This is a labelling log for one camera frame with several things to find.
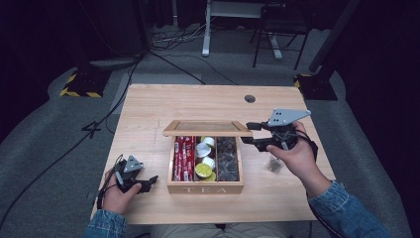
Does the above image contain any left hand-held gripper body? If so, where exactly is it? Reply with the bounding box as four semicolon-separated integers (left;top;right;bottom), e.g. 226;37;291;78
113;155;151;194

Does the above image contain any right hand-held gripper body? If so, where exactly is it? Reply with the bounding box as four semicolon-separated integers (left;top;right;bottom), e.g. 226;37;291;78
259;108;312;153

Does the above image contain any clear glass cup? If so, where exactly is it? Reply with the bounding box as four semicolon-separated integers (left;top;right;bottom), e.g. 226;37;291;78
264;154;286;175

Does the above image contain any dark tea bag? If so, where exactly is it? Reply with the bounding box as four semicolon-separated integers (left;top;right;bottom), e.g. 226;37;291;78
267;156;283;173

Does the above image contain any wooden box with glass lid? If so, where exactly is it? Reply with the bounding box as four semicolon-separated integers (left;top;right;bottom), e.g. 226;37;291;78
161;119;254;195

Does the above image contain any person's left hand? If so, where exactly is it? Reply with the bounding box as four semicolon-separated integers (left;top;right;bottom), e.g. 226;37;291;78
100;169;143;216

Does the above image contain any person's right hand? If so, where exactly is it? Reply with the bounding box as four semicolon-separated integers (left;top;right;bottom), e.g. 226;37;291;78
265;120;332;199

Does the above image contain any row of red stick packets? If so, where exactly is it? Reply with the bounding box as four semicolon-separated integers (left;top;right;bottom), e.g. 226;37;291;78
172;136;196;182

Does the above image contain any black stand base yellow corner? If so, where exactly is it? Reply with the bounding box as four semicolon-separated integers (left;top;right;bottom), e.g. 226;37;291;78
293;72;339;101

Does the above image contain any white desk leg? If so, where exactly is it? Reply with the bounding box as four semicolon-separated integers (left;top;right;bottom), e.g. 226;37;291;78
201;0;213;59
267;33;284;60

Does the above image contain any black chair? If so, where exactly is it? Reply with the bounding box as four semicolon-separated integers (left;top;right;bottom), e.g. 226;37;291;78
250;2;312;71

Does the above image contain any dark slanted stand pole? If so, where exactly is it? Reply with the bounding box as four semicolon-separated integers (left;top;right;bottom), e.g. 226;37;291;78
308;0;362;73

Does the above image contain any black yellow striped stand base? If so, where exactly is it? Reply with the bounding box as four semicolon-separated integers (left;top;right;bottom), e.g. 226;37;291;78
59;67;112;99

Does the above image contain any left hand-held gripper cable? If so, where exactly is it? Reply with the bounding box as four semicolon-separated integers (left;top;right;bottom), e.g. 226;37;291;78
96;154;124;210

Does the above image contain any hand-held gripper cable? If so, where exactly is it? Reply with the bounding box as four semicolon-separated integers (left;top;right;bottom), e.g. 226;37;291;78
96;154;124;210
295;128;320;161

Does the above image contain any right hand-held gripper cable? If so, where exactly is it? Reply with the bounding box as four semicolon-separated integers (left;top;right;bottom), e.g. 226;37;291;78
295;128;320;161

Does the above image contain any thin black floor cable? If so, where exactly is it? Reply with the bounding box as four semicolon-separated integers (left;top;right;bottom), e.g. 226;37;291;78
163;53;240;86

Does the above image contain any long black floor cable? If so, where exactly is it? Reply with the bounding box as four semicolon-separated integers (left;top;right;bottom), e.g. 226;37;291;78
0;49;148;231

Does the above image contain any bundle of floor cables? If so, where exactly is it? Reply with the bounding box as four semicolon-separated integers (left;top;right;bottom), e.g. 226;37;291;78
151;23;207;52

